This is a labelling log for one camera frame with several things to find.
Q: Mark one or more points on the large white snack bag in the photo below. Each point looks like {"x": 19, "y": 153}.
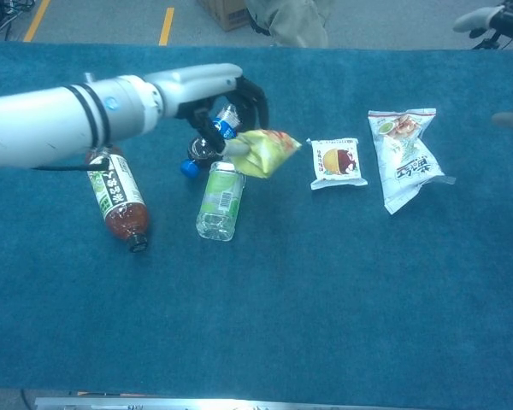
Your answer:
{"x": 406, "y": 166}

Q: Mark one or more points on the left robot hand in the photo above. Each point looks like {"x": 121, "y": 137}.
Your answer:
{"x": 196, "y": 83}

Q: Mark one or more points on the small white pastry packet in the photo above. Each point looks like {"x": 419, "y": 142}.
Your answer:
{"x": 337, "y": 164}

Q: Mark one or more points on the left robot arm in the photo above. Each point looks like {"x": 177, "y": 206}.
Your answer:
{"x": 47, "y": 119}

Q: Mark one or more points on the black tripod stand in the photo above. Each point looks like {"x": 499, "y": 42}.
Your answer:
{"x": 489, "y": 43}

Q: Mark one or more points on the blue table cloth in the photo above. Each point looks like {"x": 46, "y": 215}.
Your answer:
{"x": 325, "y": 299}

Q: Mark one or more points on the person in beige trousers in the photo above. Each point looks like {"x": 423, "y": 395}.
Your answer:
{"x": 299, "y": 23}

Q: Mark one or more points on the cola bottle blue label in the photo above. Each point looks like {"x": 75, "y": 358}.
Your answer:
{"x": 201, "y": 149}

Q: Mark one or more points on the cardboard box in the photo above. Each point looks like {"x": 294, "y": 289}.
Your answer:
{"x": 224, "y": 15}

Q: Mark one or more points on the yellow green chips bag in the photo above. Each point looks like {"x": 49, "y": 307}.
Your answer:
{"x": 269, "y": 154}

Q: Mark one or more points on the water bottle green label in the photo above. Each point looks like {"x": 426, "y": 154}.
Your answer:
{"x": 220, "y": 200}

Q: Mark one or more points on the brown tea bottle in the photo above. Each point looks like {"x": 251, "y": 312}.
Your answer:
{"x": 119, "y": 200}

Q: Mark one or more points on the aluminium rail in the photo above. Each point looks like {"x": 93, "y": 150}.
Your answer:
{"x": 196, "y": 403}

